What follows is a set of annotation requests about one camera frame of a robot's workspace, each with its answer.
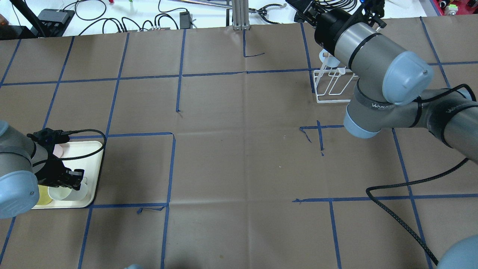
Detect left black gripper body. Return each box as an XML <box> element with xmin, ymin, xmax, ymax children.
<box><xmin>31</xmin><ymin>143</ymin><xmax>68</xmax><ymax>188</ymax></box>

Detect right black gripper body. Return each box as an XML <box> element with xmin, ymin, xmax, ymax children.
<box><xmin>351</xmin><ymin>0</ymin><xmax>387</xmax><ymax>28</ymax></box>

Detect cream white cup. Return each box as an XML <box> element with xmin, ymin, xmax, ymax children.
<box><xmin>47</xmin><ymin>177</ymin><xmax>89</xmax><ymax>201</ymax></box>

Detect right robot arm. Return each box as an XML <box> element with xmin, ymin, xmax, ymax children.
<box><xmin>312</xmin><ymin>0</ymin><xmax>478</xmax><ymax>163</ymax></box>

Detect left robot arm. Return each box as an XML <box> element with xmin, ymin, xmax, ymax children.
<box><xmin>0</xmin><ymin>121</ymin><xmax>85</xmax><ymax>219</ymax></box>

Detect pink cup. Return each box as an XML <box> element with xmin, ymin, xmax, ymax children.
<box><xmin>53</xmin><ymin>143</ymin><xmax>72</xmax><ymax>158</ymax></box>

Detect yellow cup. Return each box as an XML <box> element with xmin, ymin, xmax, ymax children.
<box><xmin>36</xmin><ymin>185</ymin><xmax>53</xmax><ymax>206</ymax></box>

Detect cream plastic tray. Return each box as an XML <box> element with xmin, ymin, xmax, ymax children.
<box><xmin>33</xmin><ymin>140</ymin><xmax>104</xmax><ymax>209</ymax></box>

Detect black power adapter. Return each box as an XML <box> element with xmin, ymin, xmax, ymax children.
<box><xmin>179</xmin><ymin>11</ymin><xmax>192</xmax><ymax>29</ymax></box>

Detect white wire cup rack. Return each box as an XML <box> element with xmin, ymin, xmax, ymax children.
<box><xmin>313</xmin><ymin>63</ymin><xmax>359</xmax><ymax>104</ymax></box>

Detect aluminium frame post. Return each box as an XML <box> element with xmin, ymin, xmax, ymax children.
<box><xmin>232</xmin><ymin>0</ymin><xmax>250</xmax><ymax>30</ymax></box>

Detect black braided cable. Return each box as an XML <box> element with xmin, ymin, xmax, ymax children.
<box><xmin>365</xmin><ymin>84</ymin><xmax>478</xmax><ymax>266</ymax></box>

